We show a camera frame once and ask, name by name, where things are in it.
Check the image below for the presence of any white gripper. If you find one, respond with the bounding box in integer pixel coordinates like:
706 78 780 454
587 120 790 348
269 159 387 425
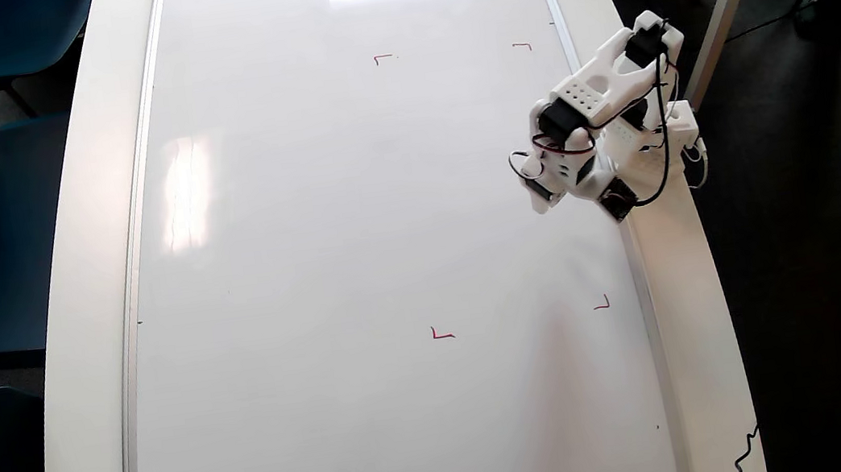
520 125 614 217

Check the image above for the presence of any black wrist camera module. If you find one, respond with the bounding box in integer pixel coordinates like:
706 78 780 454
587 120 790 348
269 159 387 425
595 175 644 226

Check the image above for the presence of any red black servo wire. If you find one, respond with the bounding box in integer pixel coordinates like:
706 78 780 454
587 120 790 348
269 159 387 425
504 127 602 185

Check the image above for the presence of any black curly cable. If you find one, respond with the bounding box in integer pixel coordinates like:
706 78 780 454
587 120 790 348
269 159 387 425
726 423 768 472

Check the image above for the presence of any black floor cable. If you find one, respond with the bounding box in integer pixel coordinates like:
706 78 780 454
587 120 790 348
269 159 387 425
719 0 829 44

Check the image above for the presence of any large white whiteboard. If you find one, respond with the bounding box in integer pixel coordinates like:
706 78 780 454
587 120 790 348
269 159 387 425
55 0 692 472

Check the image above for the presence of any black camera cable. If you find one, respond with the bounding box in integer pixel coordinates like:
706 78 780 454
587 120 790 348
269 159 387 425
608 16 698 209

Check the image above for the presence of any white cable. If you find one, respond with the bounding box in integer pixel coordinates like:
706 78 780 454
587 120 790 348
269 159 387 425
680 138 712 191

